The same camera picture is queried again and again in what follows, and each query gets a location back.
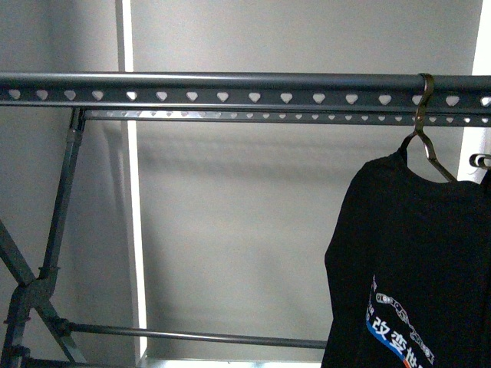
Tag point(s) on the black printed t-shirt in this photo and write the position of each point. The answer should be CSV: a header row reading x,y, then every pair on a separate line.
x,y
408,270

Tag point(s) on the grey metal drying rack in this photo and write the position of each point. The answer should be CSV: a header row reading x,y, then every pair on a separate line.
x,y
355,99

